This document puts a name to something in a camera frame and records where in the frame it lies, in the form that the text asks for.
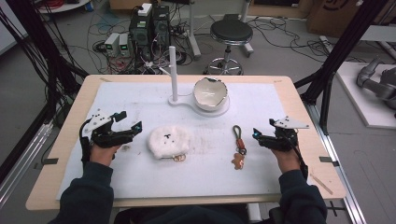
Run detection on grey tape strip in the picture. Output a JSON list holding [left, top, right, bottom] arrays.
[[33, 157, 60, 171], [318, 156, 341, 168]]

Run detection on round white table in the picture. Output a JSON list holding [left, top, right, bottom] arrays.
[[33, 0, 92, 15]]

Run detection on white metal stand leg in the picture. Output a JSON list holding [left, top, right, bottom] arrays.
[[240, 0, 255, 58], [186, 0, 203, 61]]

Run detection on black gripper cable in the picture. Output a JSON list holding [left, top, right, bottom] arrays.
[[78, 119, 93, 171], [288, 133, 309, 182]]

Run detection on white fluffy plush keychain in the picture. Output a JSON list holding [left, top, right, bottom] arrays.
[[147, 124, 193, 163]]

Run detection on tangle of floor cables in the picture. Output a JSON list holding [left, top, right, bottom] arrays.
[[66, 0, 195, 76]]

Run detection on cardboard box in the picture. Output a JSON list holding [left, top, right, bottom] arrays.
[[305, 0, 396, 39]]

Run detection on black computer tower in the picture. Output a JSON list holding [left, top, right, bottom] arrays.
[[128, 10, 154, 63], [151, 5, 172, 61]]

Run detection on gingerbread man keychain green cord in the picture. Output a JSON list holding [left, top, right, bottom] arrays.
[[231, 124, 248, 171]]

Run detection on person's left hand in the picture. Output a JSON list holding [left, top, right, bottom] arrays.
[[89, 144, 121, 168]]

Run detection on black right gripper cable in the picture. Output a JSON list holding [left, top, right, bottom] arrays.
[[288, 133, 309, 182]]

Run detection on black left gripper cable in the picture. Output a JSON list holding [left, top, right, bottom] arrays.
[[78, 119, 93, 171]]

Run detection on aluminium floor rail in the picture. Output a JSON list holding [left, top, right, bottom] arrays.
[[304, 101, 369, 224], [0, 120, 54, 209]]

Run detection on white table mat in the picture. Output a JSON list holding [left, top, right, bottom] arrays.
[[55, 81, 316, 201]]

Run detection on white eggshell-shaped bowl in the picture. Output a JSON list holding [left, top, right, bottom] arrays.
[[192, 77, 229, 112]]

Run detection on grey bench power supply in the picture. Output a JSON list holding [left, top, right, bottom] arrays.
[[118, 33, 132, 58], [104, 32, 121, 58]]

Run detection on black round stool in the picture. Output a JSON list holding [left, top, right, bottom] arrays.
[[206, 13, 254, 77]]

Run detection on white box on tower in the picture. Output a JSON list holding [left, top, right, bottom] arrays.
[[136, 2, 153, 18]]

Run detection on white stand with pole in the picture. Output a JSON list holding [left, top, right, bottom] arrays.
[[159, 45, 231, 118]]

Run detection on light wooden table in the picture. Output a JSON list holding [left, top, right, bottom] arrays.
[[25, 74, 347, 212]]

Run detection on white floor platform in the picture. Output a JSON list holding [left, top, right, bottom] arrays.
[[335, 61, 396, 131]]

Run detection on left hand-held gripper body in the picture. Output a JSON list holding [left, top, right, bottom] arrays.
[[83, 108, 135, 149]]

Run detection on black hanging cable bundle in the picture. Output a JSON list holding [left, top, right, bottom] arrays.
[[0, 6, 82, 132]]

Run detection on black floor cables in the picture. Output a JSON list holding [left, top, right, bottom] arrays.
[[248, 15, 368, 63]]

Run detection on person's dark clothed torso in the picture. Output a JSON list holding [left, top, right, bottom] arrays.
[[113, 203, 250, 224]]

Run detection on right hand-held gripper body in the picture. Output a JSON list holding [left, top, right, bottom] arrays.
[[259, 116, 311, 153]]

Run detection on person's right hand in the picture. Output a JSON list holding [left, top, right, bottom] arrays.
[[270, 148, 302, 175]]

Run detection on thin wooden stick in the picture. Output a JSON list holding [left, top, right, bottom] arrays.
[[309, 173, 333, 196]]

